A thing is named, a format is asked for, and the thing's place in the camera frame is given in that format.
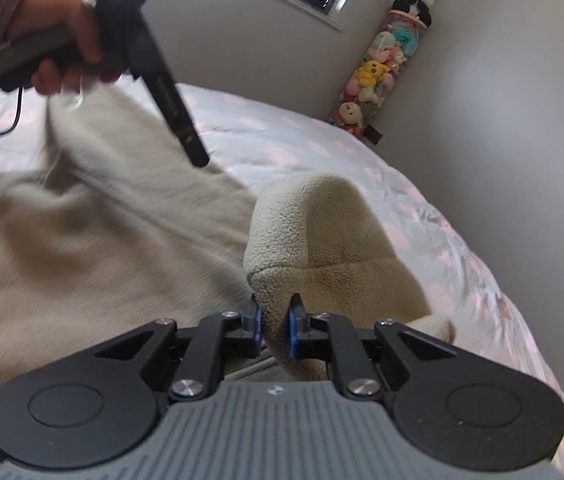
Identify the black wall socket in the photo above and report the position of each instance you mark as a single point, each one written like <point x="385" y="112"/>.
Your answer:
<point x="373" y="136"/>

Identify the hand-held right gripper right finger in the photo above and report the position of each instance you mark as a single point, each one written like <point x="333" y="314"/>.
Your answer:
<point x="292" y="335"/>

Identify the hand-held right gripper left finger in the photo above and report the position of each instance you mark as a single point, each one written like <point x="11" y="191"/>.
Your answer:
<point x="257" y="330"/>

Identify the pink polka dot bed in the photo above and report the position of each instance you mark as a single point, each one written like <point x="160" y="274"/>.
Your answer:
<point x="337" y="160"/>

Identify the person's left hand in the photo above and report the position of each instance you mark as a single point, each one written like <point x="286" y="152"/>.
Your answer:
<point x="46" y="10"/>

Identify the clear tube of plush toys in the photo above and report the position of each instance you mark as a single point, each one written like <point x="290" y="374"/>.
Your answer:
<point x="382" y="70"/>

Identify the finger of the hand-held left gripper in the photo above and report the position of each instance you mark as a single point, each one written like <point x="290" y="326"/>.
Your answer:
<point x="194" y="147"/>

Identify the beige fleece jacket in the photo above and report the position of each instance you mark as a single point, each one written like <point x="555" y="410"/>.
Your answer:
<point x="86" y="260"/>

